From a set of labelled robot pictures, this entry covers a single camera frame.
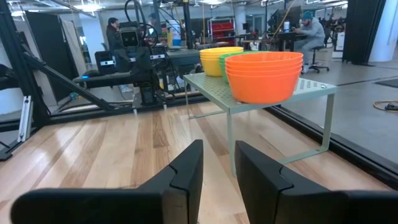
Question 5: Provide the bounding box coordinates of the orange plastic mini bowl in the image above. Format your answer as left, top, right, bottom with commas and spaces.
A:
224, 51, 304, 71
226, 67, 303, 105

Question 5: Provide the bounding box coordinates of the green plastic mini bowl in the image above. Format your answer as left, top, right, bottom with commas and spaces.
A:
219, 57, 231, 84
218, 50, 270, 62

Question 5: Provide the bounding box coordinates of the large clear plastic jug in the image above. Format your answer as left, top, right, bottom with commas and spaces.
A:
166, 20, 183, 49

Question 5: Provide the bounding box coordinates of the pale green metal shelf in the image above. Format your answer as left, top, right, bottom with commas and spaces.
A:
182, 72, 339, 178

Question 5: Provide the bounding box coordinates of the person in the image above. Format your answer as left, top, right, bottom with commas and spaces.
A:
105, 17, 125, 53
292, 11, 326, 68
147, 12, 159, 30

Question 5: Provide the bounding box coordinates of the dark floor mat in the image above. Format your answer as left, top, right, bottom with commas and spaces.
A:
374, 78, 398, 89

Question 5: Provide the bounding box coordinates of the black table edge rail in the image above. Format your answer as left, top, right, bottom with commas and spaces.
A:
264, 104, 398, 189

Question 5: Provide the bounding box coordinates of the black aluminium rig frame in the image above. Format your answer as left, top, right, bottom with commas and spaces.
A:
0, 0, 116, 162

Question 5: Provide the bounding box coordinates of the white box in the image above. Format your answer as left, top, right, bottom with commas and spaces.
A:
332, 30, 346, 58

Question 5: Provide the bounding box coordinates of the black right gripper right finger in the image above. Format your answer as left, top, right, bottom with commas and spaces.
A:
234, 140, 398, 224

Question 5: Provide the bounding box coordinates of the black office stool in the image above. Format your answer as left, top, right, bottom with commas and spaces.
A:
307, 45, 330, 74

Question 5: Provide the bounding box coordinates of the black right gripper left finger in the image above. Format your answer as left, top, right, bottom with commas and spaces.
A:
10, 139, 205, 224

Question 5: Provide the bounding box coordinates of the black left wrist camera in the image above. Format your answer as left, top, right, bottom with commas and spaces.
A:
119, 26, 140, 48

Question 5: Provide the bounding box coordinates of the black desk monitor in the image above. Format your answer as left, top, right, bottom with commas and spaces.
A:
269, 6, 302, 32

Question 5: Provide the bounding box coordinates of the white room pillar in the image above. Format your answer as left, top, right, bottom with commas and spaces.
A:
371, 0, 398, 63

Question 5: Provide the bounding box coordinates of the coiled floor cable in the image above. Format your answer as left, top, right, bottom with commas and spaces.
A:
373, 99, 398, 112

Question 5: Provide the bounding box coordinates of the silver aluminium bracket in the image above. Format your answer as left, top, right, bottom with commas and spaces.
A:
17, 95, 34, 143

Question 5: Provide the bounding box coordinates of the black standing panel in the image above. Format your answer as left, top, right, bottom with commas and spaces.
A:
24, 11, 88, 103

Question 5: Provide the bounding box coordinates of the black office desk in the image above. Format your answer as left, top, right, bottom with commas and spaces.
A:
241, 30, 308, 52

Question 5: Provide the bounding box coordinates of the yellow plastic mini bowl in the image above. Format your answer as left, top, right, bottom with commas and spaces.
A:
200, 51, 243, 59
199, 46, 244, 55
200, 55, 225, 78

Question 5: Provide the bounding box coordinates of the red storage shelving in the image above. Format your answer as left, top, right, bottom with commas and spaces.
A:
210, 17, 236, 44

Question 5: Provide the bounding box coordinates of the black room partition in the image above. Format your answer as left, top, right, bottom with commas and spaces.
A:
341, 0, 387, 66

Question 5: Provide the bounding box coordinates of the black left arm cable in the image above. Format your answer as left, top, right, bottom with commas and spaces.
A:
124, 0, 162, 41

